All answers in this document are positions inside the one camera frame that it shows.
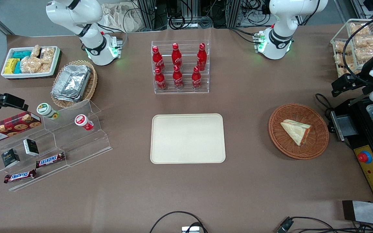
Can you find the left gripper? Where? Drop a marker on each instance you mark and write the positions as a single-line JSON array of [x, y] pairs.
[[357, 81]]

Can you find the triangle sandwich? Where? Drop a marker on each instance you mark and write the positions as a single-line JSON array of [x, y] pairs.
[[296, 131]]

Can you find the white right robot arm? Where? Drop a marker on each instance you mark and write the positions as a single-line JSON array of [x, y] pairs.
[[76, 16]]

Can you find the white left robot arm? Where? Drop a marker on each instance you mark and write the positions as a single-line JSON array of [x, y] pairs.
[[280, 19]]

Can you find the round brown wicker basket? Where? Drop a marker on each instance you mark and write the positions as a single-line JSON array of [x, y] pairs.
[[290, 145]]

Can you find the oval wicker basket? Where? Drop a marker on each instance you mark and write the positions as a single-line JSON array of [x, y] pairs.
[[92, 81]]

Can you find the beige plastic tray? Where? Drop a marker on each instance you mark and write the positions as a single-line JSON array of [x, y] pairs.
[[186, 139]]

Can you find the red tartan cookie box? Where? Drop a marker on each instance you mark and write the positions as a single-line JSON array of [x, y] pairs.
[[8, 127]]

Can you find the bagged pastry snack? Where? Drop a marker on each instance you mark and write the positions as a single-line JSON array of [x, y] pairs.
[[342, 47], [364, 53], [366, 42], [342, 59], [359, 29]]

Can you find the white rectangular snack bin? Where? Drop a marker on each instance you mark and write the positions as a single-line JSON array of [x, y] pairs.
[[5, 72]]

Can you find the green lid yogurt cup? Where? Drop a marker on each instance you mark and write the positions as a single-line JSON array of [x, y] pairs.
[[45, 110]]

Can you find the teal snack packet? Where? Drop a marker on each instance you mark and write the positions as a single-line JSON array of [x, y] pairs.
[[21, 54], [17, 67]]

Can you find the yellow snack packet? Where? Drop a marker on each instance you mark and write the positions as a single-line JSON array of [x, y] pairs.
[[11, 66]]

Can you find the rice cracker bag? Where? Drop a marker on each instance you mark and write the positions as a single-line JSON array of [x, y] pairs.
[[36, 51], [48, 55], [31, 64]]

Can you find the black sealing machine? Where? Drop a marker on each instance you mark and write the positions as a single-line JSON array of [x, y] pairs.
[[361, 129]]

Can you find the small black box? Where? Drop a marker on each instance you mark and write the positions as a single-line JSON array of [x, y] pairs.
[[31, 147], [10, 158]]

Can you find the stack of foil trays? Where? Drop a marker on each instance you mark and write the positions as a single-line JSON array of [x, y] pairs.
[[71, 82]]

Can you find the snickers chocolate bar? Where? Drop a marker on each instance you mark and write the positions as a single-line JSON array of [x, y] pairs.
[[19, 176], [50, 160]]

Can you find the red lid yogurt cup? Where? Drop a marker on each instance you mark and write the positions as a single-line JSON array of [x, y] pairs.
[[82, 121]]

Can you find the red emergency stop button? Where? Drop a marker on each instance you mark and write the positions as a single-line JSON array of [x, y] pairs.
[[364, 157]]

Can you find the clear acrylic step display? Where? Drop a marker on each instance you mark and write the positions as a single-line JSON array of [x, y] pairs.
[[76, 145]]

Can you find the grey metal plate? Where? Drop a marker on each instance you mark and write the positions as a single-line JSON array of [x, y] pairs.
[[371, 212]]

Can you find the beige crumpled cloth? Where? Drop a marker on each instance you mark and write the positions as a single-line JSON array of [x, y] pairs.
[[118, 17]]

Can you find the red cola bottle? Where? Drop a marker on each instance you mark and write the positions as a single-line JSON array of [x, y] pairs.
[[196, 79], [158, 58], [160, 80], [201, 57], [176, 55], [177, 78]]

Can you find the clear acrylic bottle rack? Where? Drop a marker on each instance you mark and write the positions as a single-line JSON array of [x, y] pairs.
[[186, 92]]

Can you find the small silver device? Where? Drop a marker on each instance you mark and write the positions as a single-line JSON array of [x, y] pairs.
[[189, 229]]

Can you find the aluminium frame post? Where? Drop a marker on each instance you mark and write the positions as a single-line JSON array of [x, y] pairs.
[[147, 14], [233, 13]]

